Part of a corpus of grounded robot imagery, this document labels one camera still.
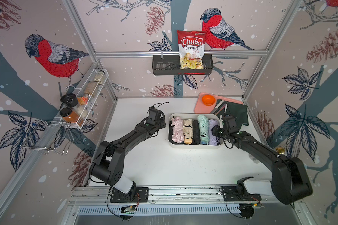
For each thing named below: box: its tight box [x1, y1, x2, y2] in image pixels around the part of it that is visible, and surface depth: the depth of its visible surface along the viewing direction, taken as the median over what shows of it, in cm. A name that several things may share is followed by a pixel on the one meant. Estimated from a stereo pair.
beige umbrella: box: [182, 118, 194, 145], surface depth 90 cm
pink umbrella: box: [170, 116, 185, 144], surface depth 90 cm
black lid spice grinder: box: [60, 92, 79, 108], surface depth 63 cm
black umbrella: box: [192, 120, 201, 145], surface depth 90 cm
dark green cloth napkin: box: [215, 98, 249, 131], surface depth 112 cm
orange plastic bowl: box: [201, 94, 216, 106], surface depth 116 cm
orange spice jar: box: [59, 107, 84, 128], surface depth 62 cm
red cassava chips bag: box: [176, 30, 206, 70], surface depth 85 cm
